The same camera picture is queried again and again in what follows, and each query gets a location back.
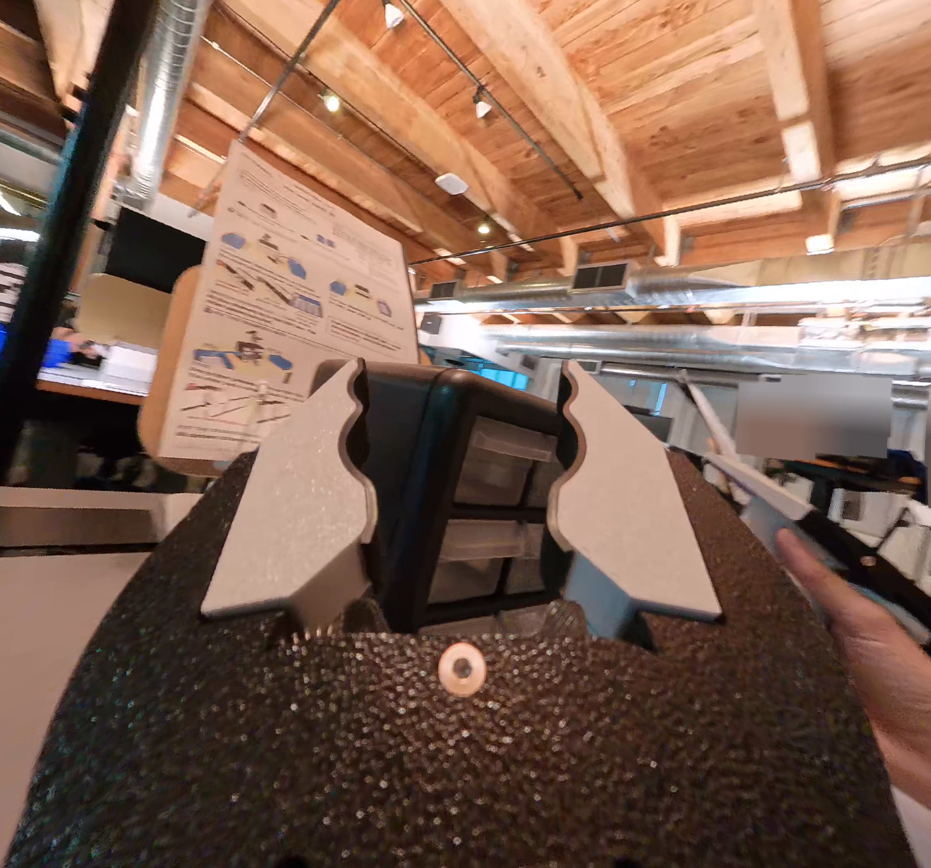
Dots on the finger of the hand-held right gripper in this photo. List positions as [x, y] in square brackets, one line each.
[771, 501]

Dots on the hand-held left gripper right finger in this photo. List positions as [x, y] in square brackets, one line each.
[625, 519]

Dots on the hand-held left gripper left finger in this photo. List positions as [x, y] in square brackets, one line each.
[291, 512]

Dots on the black drawer cabinet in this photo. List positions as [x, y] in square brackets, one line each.
[414, 446]

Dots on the person's right hand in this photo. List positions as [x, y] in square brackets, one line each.
[887, 686]

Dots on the rows of clear cabinet drawers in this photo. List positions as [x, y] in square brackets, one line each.
[494, 468]

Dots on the cardboard backing board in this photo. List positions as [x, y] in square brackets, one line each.
[178, 330]

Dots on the printed instruction sheet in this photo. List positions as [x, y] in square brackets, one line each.
[291, 286]

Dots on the black monitor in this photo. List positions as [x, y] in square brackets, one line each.
[153, 250]

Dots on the thin metal conduit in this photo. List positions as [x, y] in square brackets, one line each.
[691, 210]
[291, 68]

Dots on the white ceiling sensor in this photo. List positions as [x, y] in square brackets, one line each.
[452, 184]

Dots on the black metal pole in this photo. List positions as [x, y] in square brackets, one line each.
[80, 177]

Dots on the black lighting track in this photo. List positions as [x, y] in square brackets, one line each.
[502, 108]

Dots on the white track lamp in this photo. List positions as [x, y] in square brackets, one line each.
[481, 107]
[393, 14]

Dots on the silver horizontal duct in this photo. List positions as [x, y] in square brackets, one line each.
[691, 348]
[727, 290]

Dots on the silver ribbed duct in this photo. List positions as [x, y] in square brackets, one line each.
[171, 68]

